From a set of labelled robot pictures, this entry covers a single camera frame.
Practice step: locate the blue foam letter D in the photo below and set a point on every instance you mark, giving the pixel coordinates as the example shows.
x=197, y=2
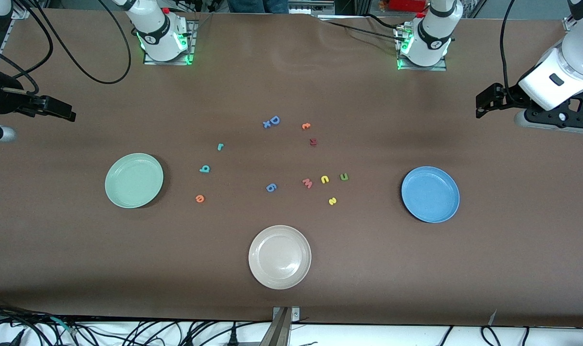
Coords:
x=278, y=120

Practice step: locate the person in blue jeans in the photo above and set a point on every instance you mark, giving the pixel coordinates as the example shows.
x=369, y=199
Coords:
x=257, y=6

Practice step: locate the beige plate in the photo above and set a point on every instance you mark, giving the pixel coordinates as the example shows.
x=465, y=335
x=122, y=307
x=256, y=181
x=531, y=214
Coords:
x=279, y=257

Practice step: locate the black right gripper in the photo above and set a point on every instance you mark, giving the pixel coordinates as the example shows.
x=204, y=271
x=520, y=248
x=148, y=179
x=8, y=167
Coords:
x=5, y=99

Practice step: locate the red box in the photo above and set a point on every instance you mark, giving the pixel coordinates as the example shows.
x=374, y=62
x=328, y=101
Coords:
x=406, y=5

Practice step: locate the pink foam letter w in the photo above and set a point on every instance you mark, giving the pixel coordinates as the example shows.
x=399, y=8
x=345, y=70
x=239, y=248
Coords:
x=307, y=184

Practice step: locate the blue plate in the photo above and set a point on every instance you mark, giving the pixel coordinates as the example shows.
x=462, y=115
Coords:
x=430, y=194

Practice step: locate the grey metal fixture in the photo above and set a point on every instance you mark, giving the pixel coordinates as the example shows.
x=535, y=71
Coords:
x=303, y=8

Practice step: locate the brown table cover mat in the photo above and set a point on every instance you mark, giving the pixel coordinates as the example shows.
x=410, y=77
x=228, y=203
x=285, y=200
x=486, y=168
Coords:
x=291, y=86

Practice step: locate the aluminium table corner rail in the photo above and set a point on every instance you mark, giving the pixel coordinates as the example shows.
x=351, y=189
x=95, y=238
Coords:
x=21, y=12
x=569, y=23

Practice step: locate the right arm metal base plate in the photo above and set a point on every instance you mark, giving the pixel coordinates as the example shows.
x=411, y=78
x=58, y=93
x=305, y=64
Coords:
x=149, y=61

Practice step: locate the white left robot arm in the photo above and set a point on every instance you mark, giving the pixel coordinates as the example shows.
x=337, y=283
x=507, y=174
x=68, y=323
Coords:
x=433, y=33

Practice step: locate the black power plug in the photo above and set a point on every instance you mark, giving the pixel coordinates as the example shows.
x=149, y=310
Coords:
x=232, y=339

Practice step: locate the aluminium profile bracket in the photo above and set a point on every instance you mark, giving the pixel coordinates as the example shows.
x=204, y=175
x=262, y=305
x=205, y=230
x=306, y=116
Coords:
x=279, y=331

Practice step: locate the aluminium frame post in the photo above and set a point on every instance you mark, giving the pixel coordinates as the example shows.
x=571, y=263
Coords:
x=361, y=6

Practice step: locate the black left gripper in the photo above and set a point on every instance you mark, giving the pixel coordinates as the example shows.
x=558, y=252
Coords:
x=511, y=95

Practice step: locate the mint green plate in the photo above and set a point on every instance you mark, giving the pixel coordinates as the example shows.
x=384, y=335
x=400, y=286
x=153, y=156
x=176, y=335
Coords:
x=134, y=180

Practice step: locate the blue foam number 6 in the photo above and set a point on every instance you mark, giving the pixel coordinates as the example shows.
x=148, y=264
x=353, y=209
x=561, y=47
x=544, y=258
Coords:
x=274, y=189

